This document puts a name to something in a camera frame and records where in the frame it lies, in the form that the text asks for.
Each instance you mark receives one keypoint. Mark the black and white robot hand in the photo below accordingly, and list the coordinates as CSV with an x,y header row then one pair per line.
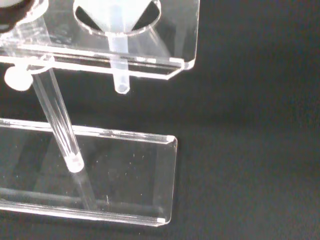
x,y
12,17

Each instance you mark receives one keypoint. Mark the clear acrylic funnel stand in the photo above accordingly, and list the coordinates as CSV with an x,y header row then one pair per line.
x,y
125,175

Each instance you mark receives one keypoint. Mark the black cloth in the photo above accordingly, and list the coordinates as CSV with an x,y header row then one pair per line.
x,y
250,125

